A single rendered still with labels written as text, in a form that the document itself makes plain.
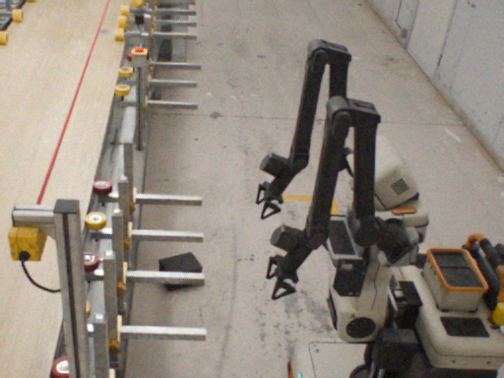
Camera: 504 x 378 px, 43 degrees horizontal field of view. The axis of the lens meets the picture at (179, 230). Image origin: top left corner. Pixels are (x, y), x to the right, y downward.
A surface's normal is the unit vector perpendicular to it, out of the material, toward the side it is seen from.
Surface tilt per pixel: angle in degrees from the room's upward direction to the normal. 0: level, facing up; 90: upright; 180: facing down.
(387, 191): 90
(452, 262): 0
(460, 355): 90
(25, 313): 0
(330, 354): 0
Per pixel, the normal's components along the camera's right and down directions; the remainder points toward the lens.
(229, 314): 0.04, -0.81
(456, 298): -0.01, 0.62
